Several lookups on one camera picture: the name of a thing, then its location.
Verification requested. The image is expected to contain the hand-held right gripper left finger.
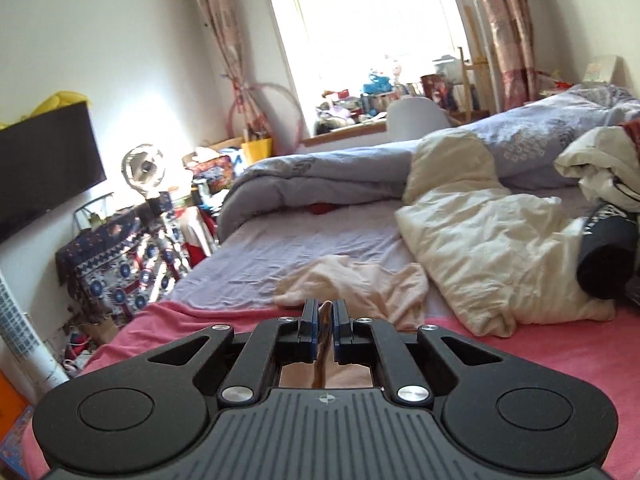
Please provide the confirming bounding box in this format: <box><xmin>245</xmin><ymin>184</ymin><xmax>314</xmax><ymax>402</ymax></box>
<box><xmin>147</xmin><ymin>298</ymin><xmax>321</xmax><ymax>406</ymax></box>

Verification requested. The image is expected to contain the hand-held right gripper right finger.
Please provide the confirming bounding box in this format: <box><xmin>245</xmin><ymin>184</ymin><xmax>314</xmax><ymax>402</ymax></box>
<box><xmin>332</xmin><ymin>298</ymin><xmax>506</xmax><ymax>406</ymax></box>

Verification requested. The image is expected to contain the beige thermal shirt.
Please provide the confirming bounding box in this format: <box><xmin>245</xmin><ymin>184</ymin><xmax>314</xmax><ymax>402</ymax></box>
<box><xmin>277</xmin><ymin>300</ymin><xmax>375</xmax><ymax>390</ymax></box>

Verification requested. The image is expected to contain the crumpled tan garment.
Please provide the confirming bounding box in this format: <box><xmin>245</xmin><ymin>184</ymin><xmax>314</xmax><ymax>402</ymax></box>
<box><xmin>274</xmin><ymin>254</ymin><xmax>430</xmax><ymax>333</ymax></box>

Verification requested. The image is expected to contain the grey quilt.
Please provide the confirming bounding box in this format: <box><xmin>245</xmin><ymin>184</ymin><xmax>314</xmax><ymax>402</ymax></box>
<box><xmin>217</xmin><ymin>84</ymin><xmax>640</xmax><ymax>246</ymax></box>

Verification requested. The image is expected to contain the cream duvet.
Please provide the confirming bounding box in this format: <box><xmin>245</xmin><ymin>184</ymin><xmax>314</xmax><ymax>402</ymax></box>
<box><xmin>395</xmin><ymin>130</ymin><xmax>618</xmax><ymax>338</ymax></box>

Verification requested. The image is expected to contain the yellow bag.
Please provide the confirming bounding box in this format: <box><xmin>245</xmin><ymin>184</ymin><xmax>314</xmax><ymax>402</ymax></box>
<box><xmin>241</xmin><ymin>137</ymin><xmax>274</xmax><ymax>166</ymax></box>

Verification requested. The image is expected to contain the pile of household clutter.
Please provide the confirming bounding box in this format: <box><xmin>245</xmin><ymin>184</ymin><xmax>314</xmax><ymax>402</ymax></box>
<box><xmin>175</xmin><ymin>142</ymin><xmax>248</xmax><ymax>266</ymax></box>

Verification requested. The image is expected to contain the pink blanket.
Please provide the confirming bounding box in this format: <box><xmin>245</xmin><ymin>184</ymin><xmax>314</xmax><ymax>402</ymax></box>
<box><xmin>30</xmin><ymin>300</ymin><xmax>640</xmax><ymax>480</ymax></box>

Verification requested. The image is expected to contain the pile of windowsill items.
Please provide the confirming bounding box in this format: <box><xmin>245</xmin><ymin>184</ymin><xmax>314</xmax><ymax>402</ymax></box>
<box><xmin>312</xmin><ymin>52</ymin><xmax>493</xmax><ymax>136</ymax></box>

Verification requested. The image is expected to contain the white chair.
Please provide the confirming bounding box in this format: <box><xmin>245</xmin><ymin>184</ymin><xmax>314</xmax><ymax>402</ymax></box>
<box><xmin>386</xmin><ymin>97</ymin><xmax>453</xmax><ymax>145</ymax></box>

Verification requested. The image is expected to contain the round desk fan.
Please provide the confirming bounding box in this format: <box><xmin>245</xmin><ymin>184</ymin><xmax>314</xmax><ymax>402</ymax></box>
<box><xmin>121</xmin><ymin>143</ymin><xmax>167</xmax><ymax>196</ymax></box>

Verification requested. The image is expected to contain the pink hoop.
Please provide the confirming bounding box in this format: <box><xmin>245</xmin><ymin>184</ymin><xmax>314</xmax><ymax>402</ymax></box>
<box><xmin>227</xmin><ymin>81</ymin><xmax>304</xmax><ymax>147</ymax></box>

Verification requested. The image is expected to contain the blue plush toy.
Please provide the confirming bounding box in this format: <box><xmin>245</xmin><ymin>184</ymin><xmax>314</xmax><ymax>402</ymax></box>
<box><xmin>362</xmin><ymin>67</ymin><xmax>397</xmax><ymax>95</ymax></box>

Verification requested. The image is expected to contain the wooden rack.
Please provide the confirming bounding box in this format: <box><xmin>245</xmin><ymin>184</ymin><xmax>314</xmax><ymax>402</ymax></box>
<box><xmin>457</xmin><ymin>46</ymin><xmax>493</xmax><ymax>123</ymax></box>

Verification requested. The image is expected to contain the dark rolled garment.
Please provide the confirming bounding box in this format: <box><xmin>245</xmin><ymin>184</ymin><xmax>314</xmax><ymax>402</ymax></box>
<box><xmin>576</xmin><ymin>204</ymin><xmax>640</xmax><ymax>302</ymax></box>

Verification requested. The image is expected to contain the white appliance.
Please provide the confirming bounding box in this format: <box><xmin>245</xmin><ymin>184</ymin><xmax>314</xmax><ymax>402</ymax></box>
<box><xmin>432</xmin><ymin>55</ymin><xmax>467</xmax><ymax>85</ymax></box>

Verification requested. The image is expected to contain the white tower fan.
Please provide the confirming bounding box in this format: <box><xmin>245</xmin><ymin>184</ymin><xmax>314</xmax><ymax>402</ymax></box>
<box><xmin>0</xmin><ymin>271</ymin><xmax>70</xmax><ymax>392</ymax></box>

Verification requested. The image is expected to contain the white jacket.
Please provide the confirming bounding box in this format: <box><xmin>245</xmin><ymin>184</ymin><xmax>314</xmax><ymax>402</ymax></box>
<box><xmin>554</xmin><ymin>125</ymin><xmax>640</xmax><ymax>213</ymax></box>

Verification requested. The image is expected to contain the black television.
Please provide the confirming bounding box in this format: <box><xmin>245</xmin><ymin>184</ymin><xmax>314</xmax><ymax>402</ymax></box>
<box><xmin>0</xmin><ymin>102</ymin><xmax>108</xmax><ymax>245</ymax></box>

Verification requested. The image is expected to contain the orange box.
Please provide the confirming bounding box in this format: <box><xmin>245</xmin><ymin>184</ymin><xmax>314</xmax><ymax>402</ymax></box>
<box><xmin>0</xmin><ymin>369</ymin><xmax>30</xmax><ymax>428</ymax></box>

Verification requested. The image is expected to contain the pink patterned curtain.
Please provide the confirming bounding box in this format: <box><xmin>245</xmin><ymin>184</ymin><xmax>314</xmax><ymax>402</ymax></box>
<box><xmin>191</xmin><ymin>0</ymin><xmax>273</xmax><ymax>143</ymax></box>
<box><xmin>469</xmin><ymin>0</ymin><xmax>540</xmax><ymax>111</ymax></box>

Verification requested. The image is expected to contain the yellow cloth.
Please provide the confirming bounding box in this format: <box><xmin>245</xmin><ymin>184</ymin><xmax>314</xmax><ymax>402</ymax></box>
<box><xmin>0</xmin><ymin>91</ymin><xmax>92</xmax><ymax>130</ymax></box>

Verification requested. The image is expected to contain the red plaid garment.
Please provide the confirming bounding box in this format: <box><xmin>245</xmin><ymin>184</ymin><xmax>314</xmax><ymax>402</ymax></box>
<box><xmin>619</xmin><ymin>119</ymin><xmax>640</xmax><ymax>158</ymax></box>

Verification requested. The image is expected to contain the white cardboard box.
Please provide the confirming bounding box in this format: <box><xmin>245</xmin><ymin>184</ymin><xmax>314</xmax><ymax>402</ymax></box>
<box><xmin>581</xmin><ymin>55</ymin><xmax>622</xmax><ymax>85</ymax></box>

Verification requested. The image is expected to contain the metal wire rack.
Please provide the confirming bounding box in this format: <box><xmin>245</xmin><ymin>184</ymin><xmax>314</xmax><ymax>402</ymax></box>
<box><xmin>73</xmin><ymin>191</ymin><xmax>117</xmax><ymax>232</ymax></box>

